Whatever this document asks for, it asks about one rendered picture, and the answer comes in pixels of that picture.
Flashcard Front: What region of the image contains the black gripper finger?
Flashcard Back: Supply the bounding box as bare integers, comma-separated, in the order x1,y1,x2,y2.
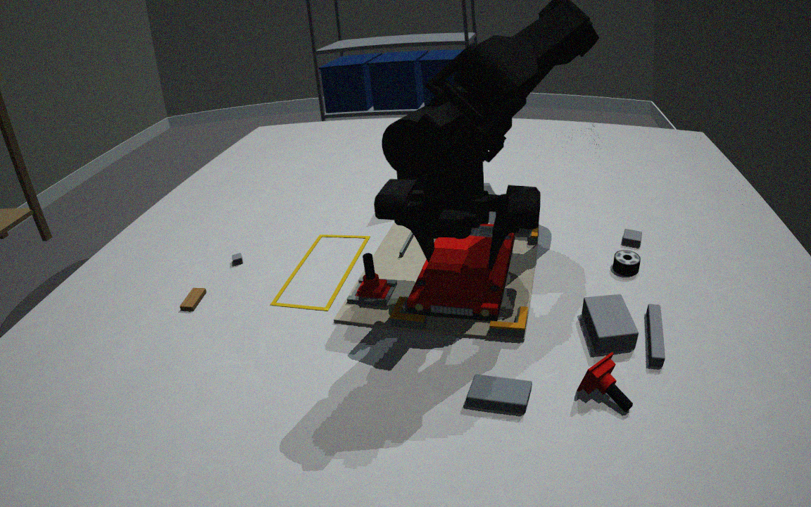
489,216,519,270
394,213,434,262

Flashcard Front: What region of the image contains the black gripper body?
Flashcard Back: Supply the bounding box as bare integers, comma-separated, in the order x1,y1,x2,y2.
374,145,541,229

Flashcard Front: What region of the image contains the yellow rectangular outline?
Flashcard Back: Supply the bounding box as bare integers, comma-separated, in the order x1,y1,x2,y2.
270,234,370,311

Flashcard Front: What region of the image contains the black toy tyre on grey wheel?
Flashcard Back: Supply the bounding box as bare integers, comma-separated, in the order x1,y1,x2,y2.
613,250,641,276

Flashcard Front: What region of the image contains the beige flat base plate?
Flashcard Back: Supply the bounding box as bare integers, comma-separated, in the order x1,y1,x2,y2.
334,223,539,342

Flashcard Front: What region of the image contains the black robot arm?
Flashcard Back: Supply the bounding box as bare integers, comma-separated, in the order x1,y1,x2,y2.
382,0,599,239

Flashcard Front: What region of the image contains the brown rectangular block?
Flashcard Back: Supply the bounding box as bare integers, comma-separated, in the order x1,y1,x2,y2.
180,288,206,311

